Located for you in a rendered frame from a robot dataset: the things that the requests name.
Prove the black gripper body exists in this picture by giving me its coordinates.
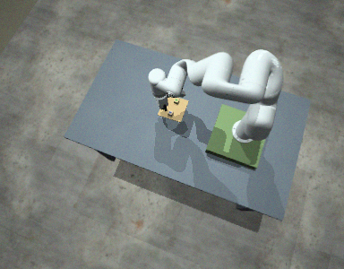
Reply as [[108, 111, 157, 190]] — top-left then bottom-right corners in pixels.
[[152, 94, 168, 109]]

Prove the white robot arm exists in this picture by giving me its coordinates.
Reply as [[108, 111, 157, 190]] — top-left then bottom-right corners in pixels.
[[148, 49, 283, 143]]

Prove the beige flat mat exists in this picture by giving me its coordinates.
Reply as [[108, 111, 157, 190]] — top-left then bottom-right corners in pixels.
[[158, 97, 189, 122]]

